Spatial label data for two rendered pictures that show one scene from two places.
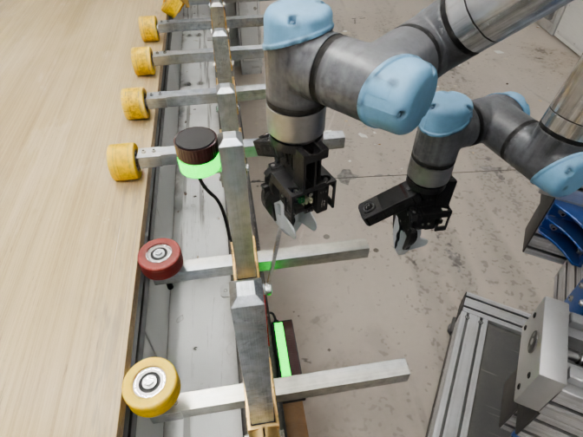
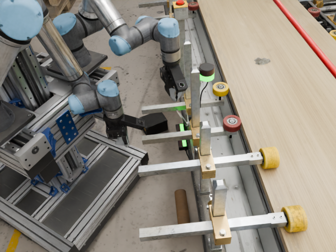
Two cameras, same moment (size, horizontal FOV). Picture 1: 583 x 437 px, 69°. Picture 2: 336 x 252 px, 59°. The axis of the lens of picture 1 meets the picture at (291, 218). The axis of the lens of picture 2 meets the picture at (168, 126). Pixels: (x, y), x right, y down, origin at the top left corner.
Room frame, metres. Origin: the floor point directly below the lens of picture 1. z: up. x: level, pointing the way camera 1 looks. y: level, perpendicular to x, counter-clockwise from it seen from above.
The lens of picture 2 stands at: (1.49, 0.11, 1.86)
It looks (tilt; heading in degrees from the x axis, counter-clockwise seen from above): 45 degrees down; 189
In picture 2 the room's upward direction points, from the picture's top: 6 degrees counter-clockwise
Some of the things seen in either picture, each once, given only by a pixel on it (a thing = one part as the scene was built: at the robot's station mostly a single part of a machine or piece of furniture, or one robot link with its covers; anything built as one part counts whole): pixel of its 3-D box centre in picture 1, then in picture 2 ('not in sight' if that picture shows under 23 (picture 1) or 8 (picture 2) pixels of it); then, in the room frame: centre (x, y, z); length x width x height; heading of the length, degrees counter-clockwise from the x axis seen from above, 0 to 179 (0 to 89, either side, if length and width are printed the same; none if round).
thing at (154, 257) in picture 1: (164, 270); (231, 129); (0.52, 0.25, 0.85); 0.08 x 0.08 x 0.11
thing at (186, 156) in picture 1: (196, 145); (206, 69); (0.50, 0.13, 1.17); 0.06 x 0.06 x 0.02
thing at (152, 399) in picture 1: (157, 395); (220, 94); (0.27, 0.21, 0.85); 0.08 x 0.08 x 0.11
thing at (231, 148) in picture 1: (243, 247); (195, 113); (0.50, 0.09, 0.94); 0.03 x 0.03 x 0.48; 9
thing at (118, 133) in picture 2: (423, 200); (116, 124); (0.60, -0.25, 0.97); 0.09 x 0.08 x 0.12; 99
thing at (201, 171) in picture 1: (199, 159); (206, 74); (0.50, 0.13, 1.14); 0.06 x 0.06 x 0.02
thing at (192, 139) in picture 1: (206, 195); (206, 88); (0.50, 0.13, 1.07); 0.06 x 0.06 x 0.22; 9
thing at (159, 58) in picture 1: (225, 53); not in sight; (1.28, 0.21, 0.95); 0.50 x 0.04 x 0.04; 99
